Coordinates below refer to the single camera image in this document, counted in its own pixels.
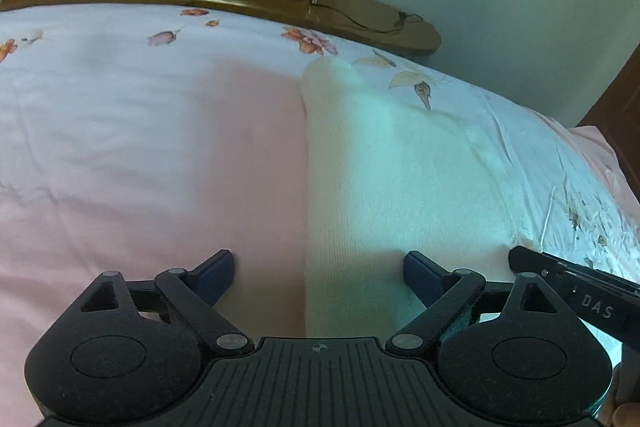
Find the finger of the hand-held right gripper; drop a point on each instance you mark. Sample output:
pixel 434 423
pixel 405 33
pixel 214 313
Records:
pixel 530 259

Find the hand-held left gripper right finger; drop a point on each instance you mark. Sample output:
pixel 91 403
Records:
pixel 424 279

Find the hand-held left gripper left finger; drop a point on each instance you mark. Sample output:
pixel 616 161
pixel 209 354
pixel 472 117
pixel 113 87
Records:
pixel 217 279

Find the white small knit garment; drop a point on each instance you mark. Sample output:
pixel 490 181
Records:
pixel 390 187

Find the person's right hand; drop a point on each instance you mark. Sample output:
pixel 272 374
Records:
pixel 625 397

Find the pink white floral bedsheet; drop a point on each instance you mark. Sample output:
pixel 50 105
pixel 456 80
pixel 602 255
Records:
pixel 150 132

